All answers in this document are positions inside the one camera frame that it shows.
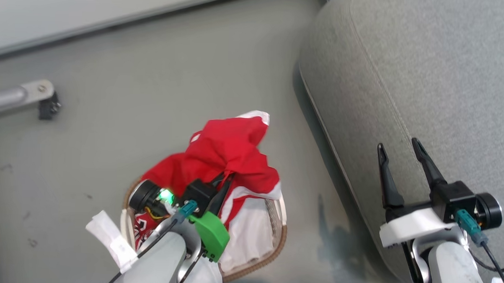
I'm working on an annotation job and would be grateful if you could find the white cloth in basket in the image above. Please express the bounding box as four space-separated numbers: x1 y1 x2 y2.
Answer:
219 195 277 275

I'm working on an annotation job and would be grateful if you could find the grey metal partition foot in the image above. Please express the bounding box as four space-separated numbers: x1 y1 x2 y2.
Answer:
0 77 55 121

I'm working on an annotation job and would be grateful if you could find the cream laundry basket brown rim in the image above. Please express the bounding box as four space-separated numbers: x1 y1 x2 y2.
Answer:
119 177 289 283

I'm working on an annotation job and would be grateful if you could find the grey partition bottom rail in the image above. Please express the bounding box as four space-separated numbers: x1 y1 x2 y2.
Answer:
0 0 257 71

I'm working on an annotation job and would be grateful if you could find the black cable teal plug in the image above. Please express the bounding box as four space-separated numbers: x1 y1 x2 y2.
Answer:
105 197 199 283
452 208 504 283

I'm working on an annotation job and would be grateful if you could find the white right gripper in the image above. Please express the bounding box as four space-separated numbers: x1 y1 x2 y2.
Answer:
373 136 463 251

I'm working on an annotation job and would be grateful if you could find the red jersey with white trim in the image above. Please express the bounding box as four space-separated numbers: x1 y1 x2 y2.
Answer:
133 106 286 257

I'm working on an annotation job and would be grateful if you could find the grey fabric sofa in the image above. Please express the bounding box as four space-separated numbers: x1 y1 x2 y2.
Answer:
291 0 504 283

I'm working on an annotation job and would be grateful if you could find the right black cable teal plug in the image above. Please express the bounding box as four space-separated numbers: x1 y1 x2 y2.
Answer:
452 208 504 283

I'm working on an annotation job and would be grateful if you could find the left black cable teal plug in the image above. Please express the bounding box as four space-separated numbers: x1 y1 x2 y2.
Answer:
105 197 199 283

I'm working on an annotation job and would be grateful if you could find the black caster wheel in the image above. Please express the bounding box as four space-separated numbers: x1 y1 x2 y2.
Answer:
38 91 62 121

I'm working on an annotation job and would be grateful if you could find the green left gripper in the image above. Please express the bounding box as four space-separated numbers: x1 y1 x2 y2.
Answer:
187 170 235 263

